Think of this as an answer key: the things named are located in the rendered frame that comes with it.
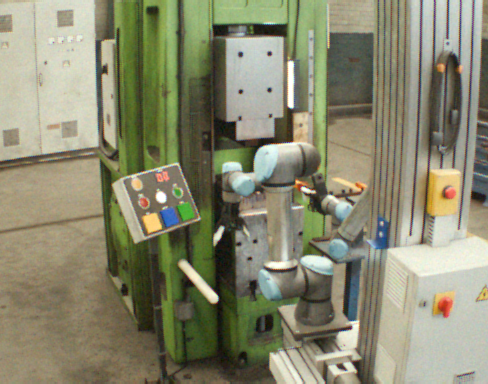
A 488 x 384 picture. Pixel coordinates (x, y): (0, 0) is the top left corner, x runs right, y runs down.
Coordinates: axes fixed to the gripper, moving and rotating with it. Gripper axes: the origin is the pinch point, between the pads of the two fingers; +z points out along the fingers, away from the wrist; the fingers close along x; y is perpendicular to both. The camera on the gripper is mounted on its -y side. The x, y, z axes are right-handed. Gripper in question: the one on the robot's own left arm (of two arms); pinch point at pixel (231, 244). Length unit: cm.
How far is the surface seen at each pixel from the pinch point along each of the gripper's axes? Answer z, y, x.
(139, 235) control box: -3.5, -10.2, -37.8
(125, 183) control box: -24, -19, -42
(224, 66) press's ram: -70, -47, 8
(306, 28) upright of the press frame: -87, -68, 55
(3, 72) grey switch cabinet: -30, -543, -172
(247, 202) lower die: -2, -47, 19
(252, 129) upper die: -38, -48, 21
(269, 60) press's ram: -72, -49, 30
